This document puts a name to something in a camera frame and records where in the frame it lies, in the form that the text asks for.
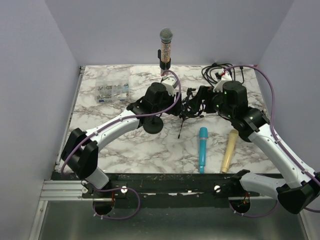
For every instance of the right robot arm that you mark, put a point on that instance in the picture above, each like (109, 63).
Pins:
(298, 186)

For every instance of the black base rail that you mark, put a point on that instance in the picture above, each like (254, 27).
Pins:
(162, 191)

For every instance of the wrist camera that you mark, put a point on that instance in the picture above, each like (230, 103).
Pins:
(222, 77)
(172, 86)

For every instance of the yellow microphone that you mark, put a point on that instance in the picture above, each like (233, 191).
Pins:
(232, 139)

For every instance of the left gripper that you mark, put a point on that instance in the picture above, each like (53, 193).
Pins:
(176, 109)

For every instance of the blue microphone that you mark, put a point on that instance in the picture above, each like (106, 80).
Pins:
(202, 137)

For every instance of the clear plastic parts box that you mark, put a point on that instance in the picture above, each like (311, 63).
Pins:
(112, 86)

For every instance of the black stand with clip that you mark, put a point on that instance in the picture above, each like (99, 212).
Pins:
(153, 124)

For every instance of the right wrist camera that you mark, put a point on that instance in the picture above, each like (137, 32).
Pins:
(222, 77)

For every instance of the black tall mic stand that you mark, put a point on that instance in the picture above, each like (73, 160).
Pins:
(163, 65)

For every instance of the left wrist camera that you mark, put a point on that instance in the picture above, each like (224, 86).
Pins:
(172, 86)

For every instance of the black tripod shock mount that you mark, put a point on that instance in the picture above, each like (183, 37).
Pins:
(186, 110)

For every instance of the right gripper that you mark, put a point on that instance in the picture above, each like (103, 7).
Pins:
(205, 92)

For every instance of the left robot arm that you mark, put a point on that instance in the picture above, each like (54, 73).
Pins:
(82, 148)

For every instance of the glitter microphone silver head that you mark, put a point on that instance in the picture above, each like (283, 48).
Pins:
(166, 36)

